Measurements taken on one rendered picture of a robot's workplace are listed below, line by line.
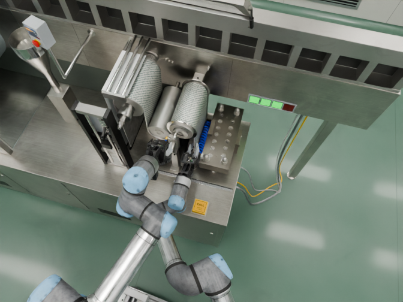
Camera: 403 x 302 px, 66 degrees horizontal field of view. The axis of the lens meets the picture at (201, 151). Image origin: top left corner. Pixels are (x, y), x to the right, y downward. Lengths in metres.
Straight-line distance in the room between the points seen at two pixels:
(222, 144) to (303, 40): 0.67
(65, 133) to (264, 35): 1.27
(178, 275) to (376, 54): 1.16
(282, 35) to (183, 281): 1.05
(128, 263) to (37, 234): 1.86
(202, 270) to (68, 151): 1.07
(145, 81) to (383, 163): 2.38
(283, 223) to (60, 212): 1.82
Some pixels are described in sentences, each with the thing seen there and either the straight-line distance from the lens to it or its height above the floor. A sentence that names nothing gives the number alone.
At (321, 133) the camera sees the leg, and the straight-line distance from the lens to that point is 2.16.
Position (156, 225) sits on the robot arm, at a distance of 1.03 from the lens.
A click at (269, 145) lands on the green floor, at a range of 2.92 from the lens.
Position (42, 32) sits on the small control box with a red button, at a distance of 1.34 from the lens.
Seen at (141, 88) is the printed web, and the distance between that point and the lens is 1.44.
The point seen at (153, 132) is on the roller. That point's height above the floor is 1.16.
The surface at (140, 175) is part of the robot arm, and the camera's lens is 0.99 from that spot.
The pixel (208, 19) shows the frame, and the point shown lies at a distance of 1.38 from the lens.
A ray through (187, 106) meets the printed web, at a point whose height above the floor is 1.31.
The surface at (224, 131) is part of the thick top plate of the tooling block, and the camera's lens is 1.72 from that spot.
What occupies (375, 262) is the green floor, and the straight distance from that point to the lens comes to 2.89.
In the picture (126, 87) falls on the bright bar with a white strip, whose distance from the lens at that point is 1.38.
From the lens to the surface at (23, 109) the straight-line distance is 2.08.
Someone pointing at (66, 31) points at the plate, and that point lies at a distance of 1.80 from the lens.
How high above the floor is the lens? 2.51
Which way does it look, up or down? 63 degrees down
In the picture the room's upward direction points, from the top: 2 degrees clockwise
